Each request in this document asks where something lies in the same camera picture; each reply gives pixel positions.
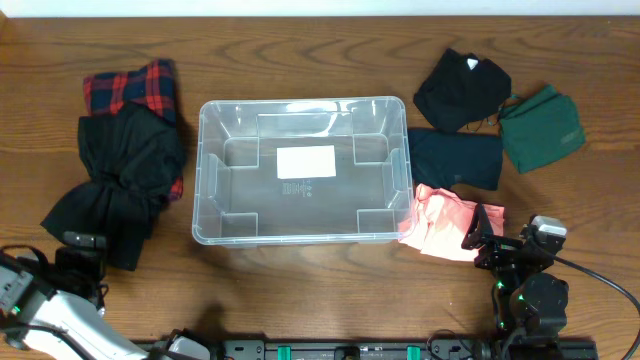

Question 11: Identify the red navy plaid cloth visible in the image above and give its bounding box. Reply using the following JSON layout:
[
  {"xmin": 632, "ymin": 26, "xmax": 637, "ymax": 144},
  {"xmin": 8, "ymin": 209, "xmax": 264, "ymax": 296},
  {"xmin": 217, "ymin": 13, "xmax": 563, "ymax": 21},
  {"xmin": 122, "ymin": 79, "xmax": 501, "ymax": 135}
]
[{"xmin": 82, "ymin": 58, "xmax": 184, "ymax": 203}]

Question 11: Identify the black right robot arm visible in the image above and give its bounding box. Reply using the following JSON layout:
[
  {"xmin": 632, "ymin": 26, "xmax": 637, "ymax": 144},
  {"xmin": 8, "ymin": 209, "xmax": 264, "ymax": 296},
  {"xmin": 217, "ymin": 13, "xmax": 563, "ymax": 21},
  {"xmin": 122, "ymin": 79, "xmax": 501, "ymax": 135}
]
[{"xmin": 462, "ymin": 205, "xmax": 569, "ymax": 339}]

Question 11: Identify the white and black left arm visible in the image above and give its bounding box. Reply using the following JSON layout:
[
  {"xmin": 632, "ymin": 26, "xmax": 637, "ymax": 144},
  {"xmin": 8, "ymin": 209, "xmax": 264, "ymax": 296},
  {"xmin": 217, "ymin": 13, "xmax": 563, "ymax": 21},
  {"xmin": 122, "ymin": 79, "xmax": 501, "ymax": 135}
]
[{"xmin": 1, "ymin": 231, "xmax": 215, "ymax": 360}]

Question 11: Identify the clear plastic storage container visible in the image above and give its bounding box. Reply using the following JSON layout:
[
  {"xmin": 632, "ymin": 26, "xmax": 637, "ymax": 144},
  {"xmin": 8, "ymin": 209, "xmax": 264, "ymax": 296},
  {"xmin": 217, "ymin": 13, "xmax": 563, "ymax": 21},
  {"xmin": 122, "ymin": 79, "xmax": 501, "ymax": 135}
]
[{"xmin": 192, "ymin": 96, "xmax": 414, "ymax": 247}]

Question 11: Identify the white label in container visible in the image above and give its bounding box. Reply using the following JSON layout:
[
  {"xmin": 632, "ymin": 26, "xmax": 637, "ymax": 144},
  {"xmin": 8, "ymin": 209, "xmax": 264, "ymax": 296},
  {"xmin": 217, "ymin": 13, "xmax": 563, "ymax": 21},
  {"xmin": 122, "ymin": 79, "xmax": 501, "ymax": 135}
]
[{"xmin": 276, "ymin": 145, "xmax": 337, "ymax": 179}]

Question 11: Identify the coral pink crumpled cloth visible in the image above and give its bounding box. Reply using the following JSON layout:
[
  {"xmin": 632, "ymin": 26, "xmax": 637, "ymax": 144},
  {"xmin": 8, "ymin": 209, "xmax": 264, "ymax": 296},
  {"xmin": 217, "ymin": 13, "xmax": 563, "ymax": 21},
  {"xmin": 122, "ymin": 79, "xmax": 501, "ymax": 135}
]
[{"xmin": 399, "ymin": 184, "xmax": 479, "ymax": 262}]

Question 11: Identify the dark navy folded garment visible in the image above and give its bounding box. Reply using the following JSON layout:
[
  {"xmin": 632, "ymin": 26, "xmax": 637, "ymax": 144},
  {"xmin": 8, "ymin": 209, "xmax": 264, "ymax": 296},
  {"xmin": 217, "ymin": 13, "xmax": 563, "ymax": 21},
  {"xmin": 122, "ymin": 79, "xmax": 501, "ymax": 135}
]
[{"xmin": 408, "ymin": 128, "xmax": 503, "ymax": 191}]

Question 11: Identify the dark green folded garment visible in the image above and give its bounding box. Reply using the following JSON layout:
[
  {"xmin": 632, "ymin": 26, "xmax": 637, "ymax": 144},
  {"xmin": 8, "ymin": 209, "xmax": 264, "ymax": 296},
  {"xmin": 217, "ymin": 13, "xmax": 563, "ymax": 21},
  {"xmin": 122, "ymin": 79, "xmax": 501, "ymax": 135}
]
[{"xmin": 498, "ymin": 85, "xmax": 586, "ymax": 174}]

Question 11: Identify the black folded garment with tag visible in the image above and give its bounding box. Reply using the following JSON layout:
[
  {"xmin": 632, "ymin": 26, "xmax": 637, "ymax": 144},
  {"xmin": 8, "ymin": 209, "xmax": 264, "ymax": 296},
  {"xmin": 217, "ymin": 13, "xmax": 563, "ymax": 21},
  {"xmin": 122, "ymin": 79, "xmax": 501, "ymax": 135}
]
[{"xmin": 413, "ymin": 48, "xmax": 512, "ymax": 133}]

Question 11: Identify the black right camera cable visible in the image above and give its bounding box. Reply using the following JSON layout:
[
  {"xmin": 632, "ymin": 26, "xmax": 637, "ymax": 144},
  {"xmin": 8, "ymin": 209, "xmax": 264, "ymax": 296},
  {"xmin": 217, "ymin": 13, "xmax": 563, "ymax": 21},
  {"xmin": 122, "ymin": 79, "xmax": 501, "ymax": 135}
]
[{"xmin": 549, "ymin": 254, "xmax": 640, "ymax": 360}]

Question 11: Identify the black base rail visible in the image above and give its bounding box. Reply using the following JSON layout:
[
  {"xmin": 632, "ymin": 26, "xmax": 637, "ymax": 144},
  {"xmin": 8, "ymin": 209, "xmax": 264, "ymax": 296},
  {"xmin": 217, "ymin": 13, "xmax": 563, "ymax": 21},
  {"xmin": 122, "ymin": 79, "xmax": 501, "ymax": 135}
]
[{"xmin": 138, "ymin": 337, "xmax": 598, "ymax": 360}]

